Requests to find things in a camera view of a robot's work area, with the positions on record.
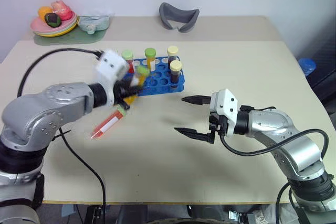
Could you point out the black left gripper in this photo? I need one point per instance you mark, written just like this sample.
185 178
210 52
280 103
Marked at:
119 91

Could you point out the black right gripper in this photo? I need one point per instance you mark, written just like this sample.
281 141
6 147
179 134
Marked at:
219 124

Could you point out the yellow test tube green cap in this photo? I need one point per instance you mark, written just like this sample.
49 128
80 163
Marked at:
142 71

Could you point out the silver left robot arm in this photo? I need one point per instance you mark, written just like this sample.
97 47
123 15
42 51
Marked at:
39 108

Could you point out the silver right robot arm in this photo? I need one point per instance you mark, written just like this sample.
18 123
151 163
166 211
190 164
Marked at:
275 123

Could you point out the red test tube green cap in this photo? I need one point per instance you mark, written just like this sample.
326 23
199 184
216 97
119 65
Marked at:
127 55

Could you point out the blue test tube rack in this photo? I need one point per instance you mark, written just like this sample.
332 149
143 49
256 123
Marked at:
162 87

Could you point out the orange test tube green cap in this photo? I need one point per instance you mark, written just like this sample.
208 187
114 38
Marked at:
150 57

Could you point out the red test tube white label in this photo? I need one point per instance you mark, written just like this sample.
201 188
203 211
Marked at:
110 123

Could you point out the dark red tube yellow cap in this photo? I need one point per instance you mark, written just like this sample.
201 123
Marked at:
172 54
175 73

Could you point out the pale green lidded dish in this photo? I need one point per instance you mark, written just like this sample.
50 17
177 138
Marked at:
97 23

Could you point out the green placemat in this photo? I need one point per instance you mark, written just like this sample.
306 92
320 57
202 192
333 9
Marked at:
65 40

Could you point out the grey foam face pad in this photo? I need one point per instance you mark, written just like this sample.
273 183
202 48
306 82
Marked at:
168 14

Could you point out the yellow plate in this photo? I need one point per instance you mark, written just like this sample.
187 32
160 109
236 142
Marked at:
67 31

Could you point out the light green plate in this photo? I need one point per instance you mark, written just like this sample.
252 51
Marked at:
52 34

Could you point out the pink toy peach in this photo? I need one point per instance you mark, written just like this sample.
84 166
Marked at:
63 10

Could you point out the dark brown toy fruit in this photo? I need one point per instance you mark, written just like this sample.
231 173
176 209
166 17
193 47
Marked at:
53 20

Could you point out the pink plate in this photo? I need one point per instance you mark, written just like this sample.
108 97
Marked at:
39 26

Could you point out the orange toy fruit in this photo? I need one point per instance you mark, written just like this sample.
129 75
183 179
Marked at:
44 12

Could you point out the blue bottle cap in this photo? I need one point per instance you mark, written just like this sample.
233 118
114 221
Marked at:
307 66

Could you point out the black chair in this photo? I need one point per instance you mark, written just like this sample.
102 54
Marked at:
325 58

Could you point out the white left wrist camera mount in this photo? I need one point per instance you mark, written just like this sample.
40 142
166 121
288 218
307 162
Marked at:
110 64

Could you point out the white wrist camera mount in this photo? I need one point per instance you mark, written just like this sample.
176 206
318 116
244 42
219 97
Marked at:
110 64
228 106

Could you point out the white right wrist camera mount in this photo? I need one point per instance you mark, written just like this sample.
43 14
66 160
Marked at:
228 106

